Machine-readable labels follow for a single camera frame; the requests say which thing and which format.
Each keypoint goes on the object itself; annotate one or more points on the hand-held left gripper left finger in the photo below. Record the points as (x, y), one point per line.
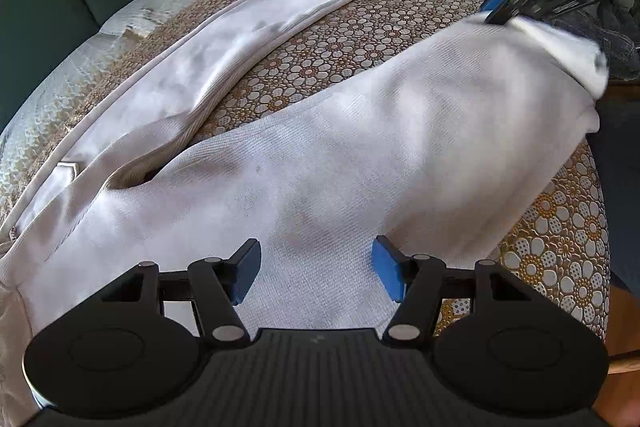
(245, 272)

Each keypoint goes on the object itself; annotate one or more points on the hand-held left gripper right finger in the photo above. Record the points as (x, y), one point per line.
(386, 269)

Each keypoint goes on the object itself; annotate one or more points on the white pants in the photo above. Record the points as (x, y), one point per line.
(350, 147)

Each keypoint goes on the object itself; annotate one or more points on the person's blue jeans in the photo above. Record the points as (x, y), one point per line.
(610, 42)

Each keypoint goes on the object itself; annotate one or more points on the sofa with quilted grey cover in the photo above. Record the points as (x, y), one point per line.
(100, 72)

